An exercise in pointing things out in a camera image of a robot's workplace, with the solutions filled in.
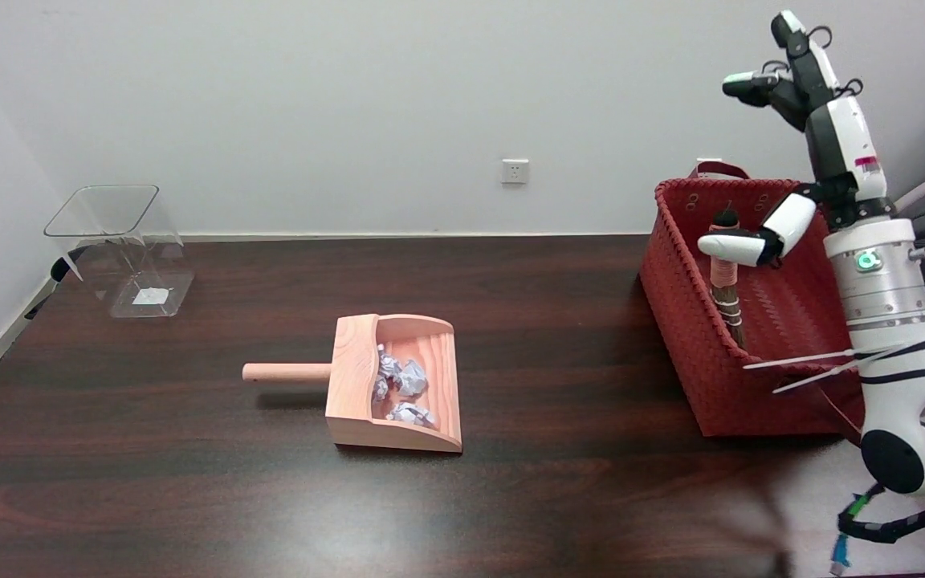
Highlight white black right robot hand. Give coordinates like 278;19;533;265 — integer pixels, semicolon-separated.
698;9;899;268

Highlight small broom with pink-wrapped handle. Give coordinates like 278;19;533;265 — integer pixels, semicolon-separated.
707;208;747;348

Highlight red-brown woven storage basket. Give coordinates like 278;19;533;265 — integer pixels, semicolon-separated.
639;161;925;442

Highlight white zip ties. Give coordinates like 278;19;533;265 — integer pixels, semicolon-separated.
743;344;907;395

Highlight wooden dustpan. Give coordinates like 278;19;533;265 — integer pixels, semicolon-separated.
242;313;463;454

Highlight clear plastic bin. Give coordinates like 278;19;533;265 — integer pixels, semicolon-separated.
43;185;197;320

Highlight black stand foot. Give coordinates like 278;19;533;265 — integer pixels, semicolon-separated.
24;256;83;320

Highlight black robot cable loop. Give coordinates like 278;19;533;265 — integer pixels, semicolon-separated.
835;482;925;546

